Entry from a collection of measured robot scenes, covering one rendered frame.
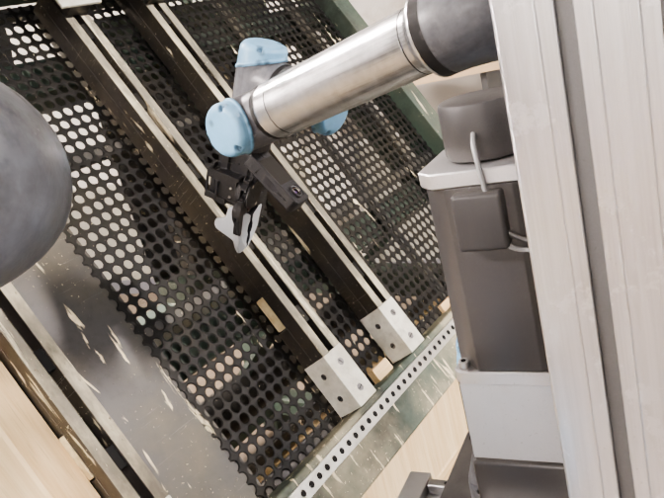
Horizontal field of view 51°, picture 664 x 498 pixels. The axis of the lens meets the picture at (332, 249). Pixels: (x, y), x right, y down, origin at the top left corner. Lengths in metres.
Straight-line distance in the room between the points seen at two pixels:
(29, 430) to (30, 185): 0.87
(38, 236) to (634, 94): 0.29
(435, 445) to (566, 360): 1.75
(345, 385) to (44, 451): 0.57
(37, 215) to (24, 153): 0.03
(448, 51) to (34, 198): 0.48
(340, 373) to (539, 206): 1.07
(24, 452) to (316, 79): 0.70
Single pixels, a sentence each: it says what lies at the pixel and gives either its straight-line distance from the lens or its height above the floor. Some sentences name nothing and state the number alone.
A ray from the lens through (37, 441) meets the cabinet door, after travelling 1.18.
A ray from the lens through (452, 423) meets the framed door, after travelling 2.25.
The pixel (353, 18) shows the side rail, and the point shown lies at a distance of 2.29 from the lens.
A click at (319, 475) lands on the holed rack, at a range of 1.34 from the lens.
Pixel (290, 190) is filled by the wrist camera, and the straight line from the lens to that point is 1.13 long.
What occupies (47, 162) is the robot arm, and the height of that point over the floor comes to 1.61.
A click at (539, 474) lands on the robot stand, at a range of 0.57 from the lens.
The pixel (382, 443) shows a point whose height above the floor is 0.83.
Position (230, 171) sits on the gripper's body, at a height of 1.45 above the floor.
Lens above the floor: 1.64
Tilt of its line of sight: 17 degrees down
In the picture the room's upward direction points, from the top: 14 degrees counter-clockwise
